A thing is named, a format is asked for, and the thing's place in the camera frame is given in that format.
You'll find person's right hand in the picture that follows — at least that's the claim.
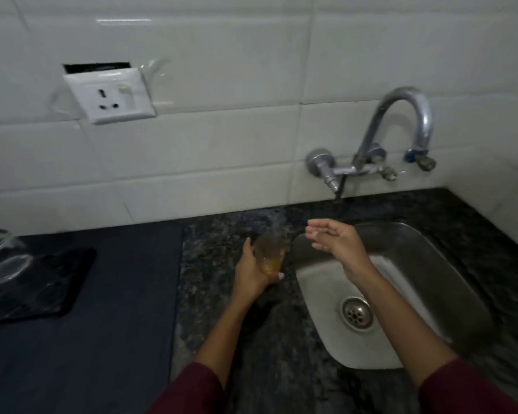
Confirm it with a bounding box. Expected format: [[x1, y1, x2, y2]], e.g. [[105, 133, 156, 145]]
[[306, 218, 369, 284]]

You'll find person's left hand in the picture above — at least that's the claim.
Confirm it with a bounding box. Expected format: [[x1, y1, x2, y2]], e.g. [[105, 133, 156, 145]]
[[232, 237, 285, 305]]

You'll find glass with amber liquid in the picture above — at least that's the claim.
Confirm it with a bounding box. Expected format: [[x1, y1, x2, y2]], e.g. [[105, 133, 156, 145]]
[[252, 228, 291, 276]]

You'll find person's right forearm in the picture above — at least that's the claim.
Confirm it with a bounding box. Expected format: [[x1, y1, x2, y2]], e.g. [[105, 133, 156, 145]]
[[344, 266, 518, 414]]

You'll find person's left forearm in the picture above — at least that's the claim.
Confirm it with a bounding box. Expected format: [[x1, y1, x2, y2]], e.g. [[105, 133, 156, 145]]
[[147, 290, 269, 414]]

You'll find metal sink drain strainer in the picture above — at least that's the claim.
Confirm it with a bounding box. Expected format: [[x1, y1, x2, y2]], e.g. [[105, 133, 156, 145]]
[[340, 296, 376, 331]]

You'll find stainless steel sink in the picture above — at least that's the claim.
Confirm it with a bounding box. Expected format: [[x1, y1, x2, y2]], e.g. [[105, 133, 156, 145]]
[[291, 221, 496, 371]]

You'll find black drying mat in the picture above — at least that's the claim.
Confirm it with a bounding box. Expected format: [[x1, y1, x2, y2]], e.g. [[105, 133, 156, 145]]
[[0, 247, 98, 327]]

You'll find clear drinking glass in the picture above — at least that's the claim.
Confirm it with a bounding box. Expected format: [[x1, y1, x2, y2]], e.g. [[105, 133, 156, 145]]
[[0, 229, 30, 294]]

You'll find chrome wall faucet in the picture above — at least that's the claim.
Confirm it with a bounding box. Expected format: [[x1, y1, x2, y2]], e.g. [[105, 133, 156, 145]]
[[306, 86, 437, 201]]

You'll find white wall power socket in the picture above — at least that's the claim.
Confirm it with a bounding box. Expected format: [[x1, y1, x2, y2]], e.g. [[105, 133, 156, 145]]
[[63, 66, 157, 126]]

